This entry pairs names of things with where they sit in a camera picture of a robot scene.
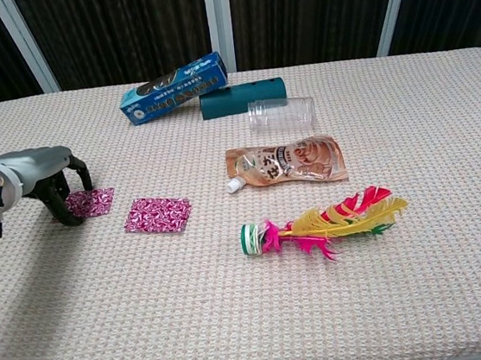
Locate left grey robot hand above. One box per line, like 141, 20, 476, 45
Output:
0, 141, 98, 236

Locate pink patterned paper square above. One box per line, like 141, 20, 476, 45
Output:
62, 186, 118, 222
120, 192, 195, 239

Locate blue cookie box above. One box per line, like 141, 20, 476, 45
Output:
114, 50, 234, 129

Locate teal block with holes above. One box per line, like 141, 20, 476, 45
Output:
197, 76, 289, 121

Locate colourful feather shuttlecock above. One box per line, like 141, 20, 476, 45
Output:
236, 181, 415, 273

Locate clear plastic cup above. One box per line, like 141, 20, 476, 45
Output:
245, 92, 318, 138

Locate beige woven tablecloth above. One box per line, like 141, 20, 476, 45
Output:
0, 43, 481, 360

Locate white partition post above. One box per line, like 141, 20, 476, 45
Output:
0, 0, 62, 99
370, 0, 425, 58
203, 0, 238, 76

